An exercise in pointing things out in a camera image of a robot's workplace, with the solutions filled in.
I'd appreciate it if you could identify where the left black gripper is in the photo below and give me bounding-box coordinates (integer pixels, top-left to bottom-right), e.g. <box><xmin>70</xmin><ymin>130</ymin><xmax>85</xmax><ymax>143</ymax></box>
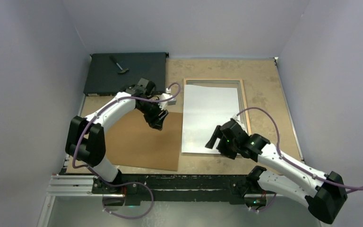
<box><xmin>136</xmin><ymin>99</ymin><xmax>168</xmax><ymax>130</ymax></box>

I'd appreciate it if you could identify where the hot air balloon photo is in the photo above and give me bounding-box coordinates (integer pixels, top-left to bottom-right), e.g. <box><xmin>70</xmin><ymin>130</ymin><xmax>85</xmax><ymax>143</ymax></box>
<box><xmin>181</xmin><ymin>85</ymin><xmax>240</xmax><ymax>155</ymax></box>

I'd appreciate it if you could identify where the brown cardboard backing board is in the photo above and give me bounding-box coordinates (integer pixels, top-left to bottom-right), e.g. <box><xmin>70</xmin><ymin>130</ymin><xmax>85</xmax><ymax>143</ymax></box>
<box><xmin>105</xmin><ymin>110</ymin><xmax>183</xmax><ymax>171</ymax></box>

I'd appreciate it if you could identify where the blue wooden picture frame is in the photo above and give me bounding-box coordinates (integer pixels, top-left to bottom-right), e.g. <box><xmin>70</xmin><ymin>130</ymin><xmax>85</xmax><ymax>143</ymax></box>
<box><xmin>183</xmin><ymin>78</ymin><xmax>253</xmax><ymax>135</ymax></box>

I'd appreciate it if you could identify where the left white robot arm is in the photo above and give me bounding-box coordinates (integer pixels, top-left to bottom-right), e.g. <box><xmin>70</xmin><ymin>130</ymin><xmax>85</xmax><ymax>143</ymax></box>
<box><xmin>65</xmin><ymin>78</ymin><xmax>177</xmax><ymax>193</ymax></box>

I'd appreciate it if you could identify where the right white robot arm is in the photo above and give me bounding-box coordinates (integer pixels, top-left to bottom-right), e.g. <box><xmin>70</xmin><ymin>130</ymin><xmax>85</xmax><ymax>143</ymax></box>
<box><xmin>205</xmin><ymin>119</ymin><xmax>348</xmax><ymax>225</ymax></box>

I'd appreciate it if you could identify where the small black hammer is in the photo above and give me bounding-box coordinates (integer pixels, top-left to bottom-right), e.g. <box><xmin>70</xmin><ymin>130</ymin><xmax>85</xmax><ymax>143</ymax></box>
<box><xmin>109</xmin><ymin>55</ymin><xmax>129</xmax><ymax>75</ymax></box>

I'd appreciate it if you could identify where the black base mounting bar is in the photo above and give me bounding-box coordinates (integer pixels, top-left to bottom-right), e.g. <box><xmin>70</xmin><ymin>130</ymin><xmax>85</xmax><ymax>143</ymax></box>
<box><xmin>92</xmin><ymin>174</ymin><xmax>274</xmax><ymax>207</ymax></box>

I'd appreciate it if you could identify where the dark flat box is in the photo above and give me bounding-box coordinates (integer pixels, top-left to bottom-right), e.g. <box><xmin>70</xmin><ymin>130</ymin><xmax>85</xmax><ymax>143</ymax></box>
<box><xmin>83</xmin><ymin>52</ymin><xmax>169</xmax><ymax>96</ymax></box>

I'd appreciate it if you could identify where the aluminium rail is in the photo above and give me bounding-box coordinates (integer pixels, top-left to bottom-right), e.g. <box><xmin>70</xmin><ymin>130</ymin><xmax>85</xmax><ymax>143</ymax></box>
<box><xmin>46</xmin><ymin>175</ymin><xmax>323</xmax><ymax>198</ymax></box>

